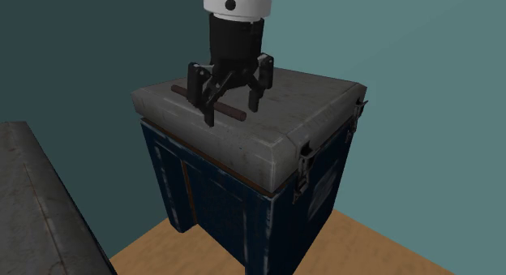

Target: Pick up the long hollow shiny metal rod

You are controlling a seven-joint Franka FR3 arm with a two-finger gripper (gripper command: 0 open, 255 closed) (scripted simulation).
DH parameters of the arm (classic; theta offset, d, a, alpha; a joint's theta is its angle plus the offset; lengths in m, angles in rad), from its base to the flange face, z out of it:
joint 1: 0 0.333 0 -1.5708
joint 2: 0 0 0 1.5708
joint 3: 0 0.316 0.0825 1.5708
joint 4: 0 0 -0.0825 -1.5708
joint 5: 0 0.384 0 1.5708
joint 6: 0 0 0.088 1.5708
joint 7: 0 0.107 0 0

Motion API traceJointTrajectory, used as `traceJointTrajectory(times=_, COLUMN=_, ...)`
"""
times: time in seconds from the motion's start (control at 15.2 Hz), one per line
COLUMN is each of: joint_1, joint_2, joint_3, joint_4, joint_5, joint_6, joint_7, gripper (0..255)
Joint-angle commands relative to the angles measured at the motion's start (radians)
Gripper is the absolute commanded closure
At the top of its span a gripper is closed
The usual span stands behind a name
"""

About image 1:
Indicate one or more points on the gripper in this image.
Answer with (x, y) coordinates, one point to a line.
(236, 41)

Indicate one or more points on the dark brown rod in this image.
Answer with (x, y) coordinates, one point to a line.
(233, 112)

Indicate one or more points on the blue chest with grey lid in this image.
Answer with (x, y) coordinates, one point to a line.
(261, 128)

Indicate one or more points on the grey worn cabinet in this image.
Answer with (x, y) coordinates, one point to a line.
(27, 203)

